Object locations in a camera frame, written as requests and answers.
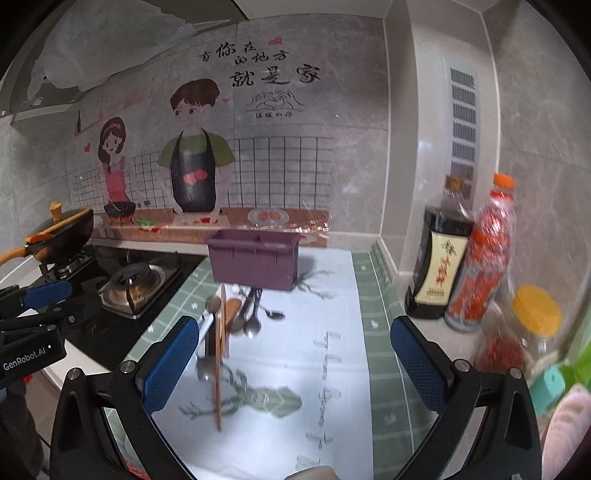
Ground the range hood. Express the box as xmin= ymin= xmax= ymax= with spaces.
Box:
xmin=1 ymin=1 xmax=246 ymax=117

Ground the black glass cooktop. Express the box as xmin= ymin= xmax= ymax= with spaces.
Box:
xmin=33 ymin=245 xmax=206 ymax=370

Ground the red chili bottle orange cap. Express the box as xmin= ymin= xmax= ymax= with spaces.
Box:
xmin=444 ymin=173 xmax=516 ymax=332

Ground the black wok wooden handle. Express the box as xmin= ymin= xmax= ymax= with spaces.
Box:
xmin=1 ymin=201 xmax=94 ymax=265

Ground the dark soy sauce bottle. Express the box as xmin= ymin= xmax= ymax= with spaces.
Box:
xmin=405 ymin=176 xmax=474 ymax=320

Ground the purple plastic utensil bin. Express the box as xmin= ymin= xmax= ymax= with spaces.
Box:
xmin=205 ymin=229 xmax=300 ymax=291

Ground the wooden chopstick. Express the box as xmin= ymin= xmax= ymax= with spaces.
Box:
xmin=213 ymin=283 xmax=226 ymax=432

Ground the chili jar yellow lid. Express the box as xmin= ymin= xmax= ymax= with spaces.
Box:
xmin=474 ymin=284 xmax=563 ymax=382

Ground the black handled steel spoon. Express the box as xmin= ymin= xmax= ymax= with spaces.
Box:
xmin=250 ymin=287 xmax=287 ymax=321

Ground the wooden spoon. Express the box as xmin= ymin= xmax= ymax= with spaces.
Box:
xmin=225 ymin=298 xmax=242 ymax=332

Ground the green white table mat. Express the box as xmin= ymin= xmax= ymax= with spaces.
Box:
xmin=153 ymin=248 xmax=436 ymax=479

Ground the cartoon couple wall sticker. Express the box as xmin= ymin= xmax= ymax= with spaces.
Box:
xmin=71 ymin=34 xmax=332 ymax=246

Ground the steel gas stove burner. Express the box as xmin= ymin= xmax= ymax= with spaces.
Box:
xmin=99 ymin=262 xmax=180 ymax=320

